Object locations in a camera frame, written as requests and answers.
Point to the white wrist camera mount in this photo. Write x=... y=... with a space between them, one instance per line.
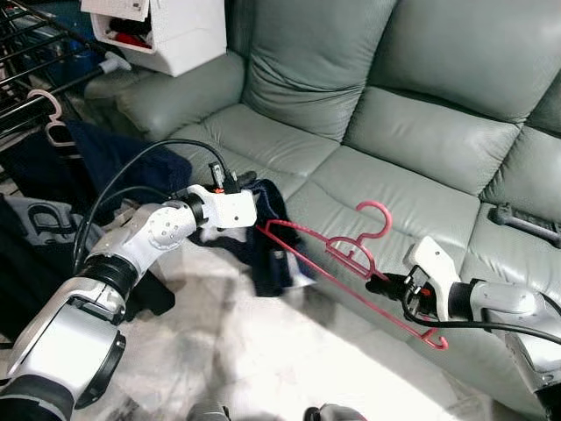
x=232 y=210
x=436 y=263

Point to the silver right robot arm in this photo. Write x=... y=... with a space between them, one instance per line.
x=500 y=303

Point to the black metal drying rack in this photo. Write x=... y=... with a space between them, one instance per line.
x=17 y=123

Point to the red plastic hanger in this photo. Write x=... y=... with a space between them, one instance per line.
x=388 y=217

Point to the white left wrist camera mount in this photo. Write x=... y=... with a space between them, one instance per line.
x=232 y=210

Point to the navy and white garment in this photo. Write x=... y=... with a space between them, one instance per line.
x=267 y=254

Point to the grey leather sofa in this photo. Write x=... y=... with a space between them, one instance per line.
x=421 y=140

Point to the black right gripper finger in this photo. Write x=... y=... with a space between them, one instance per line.
x=386 y=292
x=386 y=280

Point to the dark navy hanging garment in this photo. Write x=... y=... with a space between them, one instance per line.
x=114 y=158

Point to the small red object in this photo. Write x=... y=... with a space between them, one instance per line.
x=131 y=39

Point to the grey right robot leg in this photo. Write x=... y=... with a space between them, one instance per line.
x=335 y=414

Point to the white storage box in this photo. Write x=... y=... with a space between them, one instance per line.
x=188 y=35

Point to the white printed paper sheet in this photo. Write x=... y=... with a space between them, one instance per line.
x=114 y=9

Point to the grey left robot leg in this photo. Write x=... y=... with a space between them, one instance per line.
x=209 y=412

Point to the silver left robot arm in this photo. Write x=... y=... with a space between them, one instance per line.
x=158 y=232

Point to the grey handheld controller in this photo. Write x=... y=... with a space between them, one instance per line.
x=526 y=224

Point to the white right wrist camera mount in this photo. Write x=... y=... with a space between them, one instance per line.
x=436 y=263

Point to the pink plastic hanger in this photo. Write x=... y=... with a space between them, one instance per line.
x=58 y=107

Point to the black grey print garment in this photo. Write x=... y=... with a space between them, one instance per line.
x=35 y=263

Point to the grey robot leg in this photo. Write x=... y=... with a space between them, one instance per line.
x=209 y=412
x=335 y=414

